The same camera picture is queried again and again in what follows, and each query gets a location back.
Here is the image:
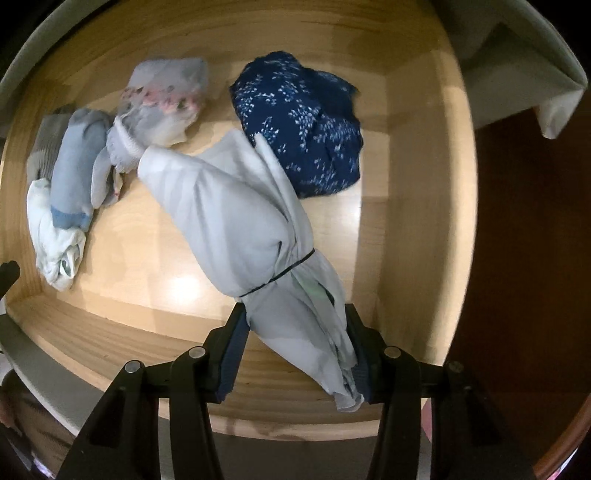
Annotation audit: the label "grey pink patterned sock bundle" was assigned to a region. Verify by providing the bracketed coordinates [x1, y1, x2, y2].
[106, 58, 211, 206]

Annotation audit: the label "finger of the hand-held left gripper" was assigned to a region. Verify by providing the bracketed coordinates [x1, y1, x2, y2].
[0, 261, 21, 301]

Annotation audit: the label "brown wooden board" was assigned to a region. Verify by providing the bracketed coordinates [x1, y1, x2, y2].
[531, 392, 591, 480]

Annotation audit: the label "light blue sock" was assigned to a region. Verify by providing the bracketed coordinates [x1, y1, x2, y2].
[50, 108, 114, 230]

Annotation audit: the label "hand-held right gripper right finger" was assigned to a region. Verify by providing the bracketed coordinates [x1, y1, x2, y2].
[344, 302, 536, 480]

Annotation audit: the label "large white underwear bundle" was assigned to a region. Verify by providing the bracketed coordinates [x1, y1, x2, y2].
[137, 129, 365, 412]

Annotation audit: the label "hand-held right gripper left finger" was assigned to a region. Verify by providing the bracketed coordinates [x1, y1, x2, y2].
[55, 302, 252, 480]

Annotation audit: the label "navy floral underwear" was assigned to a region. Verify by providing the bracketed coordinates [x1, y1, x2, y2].
[229, 51, 364, 199]

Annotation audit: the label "white sock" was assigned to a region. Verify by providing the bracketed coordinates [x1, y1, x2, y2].
[26, 179, 88, 291]

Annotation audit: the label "khaki pants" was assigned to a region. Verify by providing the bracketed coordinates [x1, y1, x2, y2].
[0, 369, 75, 480]

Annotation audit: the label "wooden drawer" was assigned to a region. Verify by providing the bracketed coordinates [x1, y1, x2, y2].
[0, 0, 478, 439]

